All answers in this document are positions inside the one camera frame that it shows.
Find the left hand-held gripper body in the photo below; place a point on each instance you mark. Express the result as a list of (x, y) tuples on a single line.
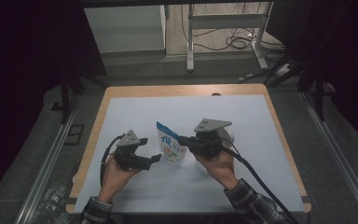
[(129, 155)]

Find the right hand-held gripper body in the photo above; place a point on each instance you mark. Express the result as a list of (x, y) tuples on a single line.
[(208, 144)]

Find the blue and white milk pouch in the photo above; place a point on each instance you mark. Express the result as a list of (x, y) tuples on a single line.
[(169, 146)]

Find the white lidded jug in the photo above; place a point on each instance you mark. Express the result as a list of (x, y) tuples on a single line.
[(227, 137)]

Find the person's right hand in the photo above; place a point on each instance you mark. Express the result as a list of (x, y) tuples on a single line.
[(222, 169)]

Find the person's left hand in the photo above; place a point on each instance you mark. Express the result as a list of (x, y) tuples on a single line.
[(115, 180)]

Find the white table mat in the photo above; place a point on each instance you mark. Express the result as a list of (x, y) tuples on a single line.
[(261, 140)]

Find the black metal stand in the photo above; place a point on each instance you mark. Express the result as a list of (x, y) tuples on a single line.
[(319, 93), (64, 96)]

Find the clear plastic bag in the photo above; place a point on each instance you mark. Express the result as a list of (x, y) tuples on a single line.
[(51, 203)]

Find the white power strip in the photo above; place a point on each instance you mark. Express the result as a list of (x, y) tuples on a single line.
[(282, 70)]

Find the white cabinet panel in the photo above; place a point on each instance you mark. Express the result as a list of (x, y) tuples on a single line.
[(124, 29)]

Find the dark curtain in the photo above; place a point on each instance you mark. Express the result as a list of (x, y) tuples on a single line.
[(348, 46), (28, 46)]

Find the black floor frame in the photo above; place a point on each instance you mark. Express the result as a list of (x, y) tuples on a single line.
[(74, 134)]

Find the aluminium rail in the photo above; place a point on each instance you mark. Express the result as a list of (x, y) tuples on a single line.
[(338, 155), (48, 165)]

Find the white metal desk frame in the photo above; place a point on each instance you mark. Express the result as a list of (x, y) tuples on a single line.
[(227, 21)]

